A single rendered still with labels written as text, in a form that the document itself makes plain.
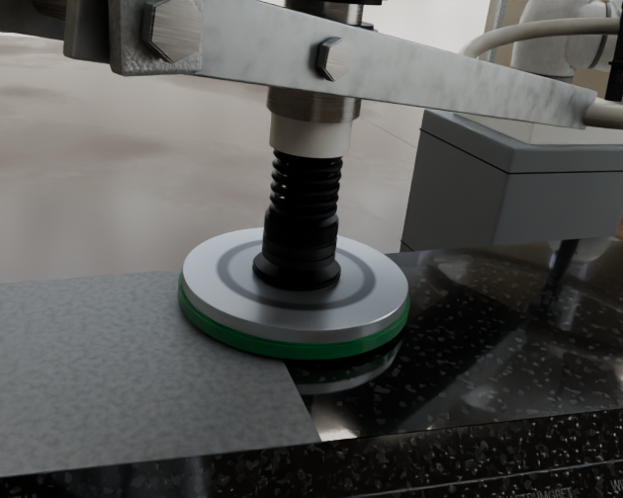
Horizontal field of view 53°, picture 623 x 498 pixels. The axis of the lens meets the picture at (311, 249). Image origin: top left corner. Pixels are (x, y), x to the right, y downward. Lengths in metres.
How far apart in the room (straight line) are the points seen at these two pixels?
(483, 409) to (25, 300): 0.40
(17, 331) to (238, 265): 0.20
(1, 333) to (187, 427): 0.19
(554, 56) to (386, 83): 1.17
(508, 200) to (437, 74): 0.98
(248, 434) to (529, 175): 1.19
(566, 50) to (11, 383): 1.43
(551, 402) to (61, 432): 0.36
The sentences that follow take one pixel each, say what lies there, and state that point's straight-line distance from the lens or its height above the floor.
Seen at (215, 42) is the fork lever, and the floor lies 1.07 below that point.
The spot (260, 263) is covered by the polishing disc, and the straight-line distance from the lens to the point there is 0.59.
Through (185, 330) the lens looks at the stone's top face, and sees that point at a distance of 0.55.
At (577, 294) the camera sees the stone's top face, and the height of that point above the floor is 0.82.
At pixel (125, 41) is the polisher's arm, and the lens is 0.33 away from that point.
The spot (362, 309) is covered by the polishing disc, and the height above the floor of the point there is 0.86.
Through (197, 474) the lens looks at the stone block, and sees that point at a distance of 0.43.
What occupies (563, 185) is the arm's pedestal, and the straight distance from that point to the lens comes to 1.62.
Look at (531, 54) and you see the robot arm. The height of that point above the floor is 0.98.
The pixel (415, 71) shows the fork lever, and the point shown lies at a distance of 0.54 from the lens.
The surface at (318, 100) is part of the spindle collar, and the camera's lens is 0.50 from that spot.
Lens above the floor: 1.12
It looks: 24 degrees down
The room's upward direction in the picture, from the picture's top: 6 degrees clockwise
